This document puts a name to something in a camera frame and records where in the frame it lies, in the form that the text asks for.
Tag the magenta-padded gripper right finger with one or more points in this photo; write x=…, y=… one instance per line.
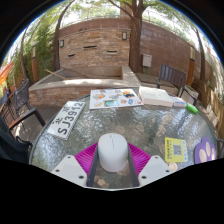
x=155, y=168

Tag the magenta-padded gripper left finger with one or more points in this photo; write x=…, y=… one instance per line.
x=68, y=168

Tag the white computer mouse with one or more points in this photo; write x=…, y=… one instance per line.
x=112, y=151

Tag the purple paw-shaped mouse pad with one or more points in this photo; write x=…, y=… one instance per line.
x=205, y=151

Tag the yellow code card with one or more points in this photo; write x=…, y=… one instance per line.
x=176, y=150

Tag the white licence plate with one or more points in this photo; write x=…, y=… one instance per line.
x=66, y=119

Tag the black metal armchair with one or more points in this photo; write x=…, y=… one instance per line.
x=10, y=143

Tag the green plastic item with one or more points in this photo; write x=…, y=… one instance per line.
x=192, y=108

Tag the white closed book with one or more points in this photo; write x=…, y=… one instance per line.
x=155, y=96

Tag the black metal mesh chair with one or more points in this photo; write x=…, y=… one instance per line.
x=21, y=95

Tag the dark wooden slatted chair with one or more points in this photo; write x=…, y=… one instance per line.
x=171, y=76

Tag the large tree trunk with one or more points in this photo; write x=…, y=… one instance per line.
x=135, y=40

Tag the grey wall utility box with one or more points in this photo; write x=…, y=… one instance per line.
x=147, y=60

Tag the wooden lamp post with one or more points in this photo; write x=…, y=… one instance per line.
x=191, y=65
x=34, y=63

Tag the wall lamp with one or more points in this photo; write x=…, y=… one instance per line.
x=124, y=35
x=61, y=43

